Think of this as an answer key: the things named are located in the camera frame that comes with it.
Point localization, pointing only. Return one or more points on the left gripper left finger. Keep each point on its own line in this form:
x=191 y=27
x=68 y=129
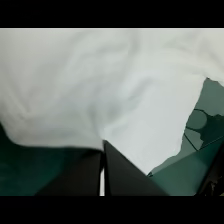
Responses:
x=78 y=176

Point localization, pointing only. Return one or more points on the white T-shirt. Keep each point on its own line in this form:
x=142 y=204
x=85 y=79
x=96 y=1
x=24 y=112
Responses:
x=83 y=83

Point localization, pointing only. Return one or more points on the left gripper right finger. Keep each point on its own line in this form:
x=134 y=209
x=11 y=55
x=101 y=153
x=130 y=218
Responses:
x=128 y=176

